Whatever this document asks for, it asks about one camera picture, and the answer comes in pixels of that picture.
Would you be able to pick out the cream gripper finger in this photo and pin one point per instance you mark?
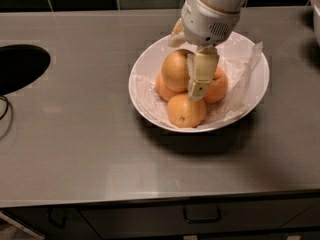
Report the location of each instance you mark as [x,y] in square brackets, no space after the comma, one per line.
[177,37]
[201,66]

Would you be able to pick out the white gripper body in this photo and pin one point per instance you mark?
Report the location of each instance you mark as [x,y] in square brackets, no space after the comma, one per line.
[204,22]

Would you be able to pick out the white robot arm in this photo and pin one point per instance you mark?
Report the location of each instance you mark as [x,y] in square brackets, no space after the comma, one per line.
[205,24]

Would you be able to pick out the white ceramic bowl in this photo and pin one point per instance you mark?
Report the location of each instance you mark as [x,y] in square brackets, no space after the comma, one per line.
[150,67]

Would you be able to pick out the left hidden orange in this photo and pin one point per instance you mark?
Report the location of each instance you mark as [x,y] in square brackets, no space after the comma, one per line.
[165,92]

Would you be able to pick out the black round object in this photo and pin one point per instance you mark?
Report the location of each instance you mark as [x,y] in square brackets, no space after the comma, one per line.
[21,65]

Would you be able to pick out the dark drawer front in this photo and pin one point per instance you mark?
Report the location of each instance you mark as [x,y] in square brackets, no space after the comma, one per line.
[181,219]

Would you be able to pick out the black drawer handle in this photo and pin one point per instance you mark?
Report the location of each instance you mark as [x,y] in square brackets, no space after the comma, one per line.
[199,214]

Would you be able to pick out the black left cabinet handle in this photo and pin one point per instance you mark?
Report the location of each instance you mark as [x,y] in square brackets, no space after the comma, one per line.
[57,217]

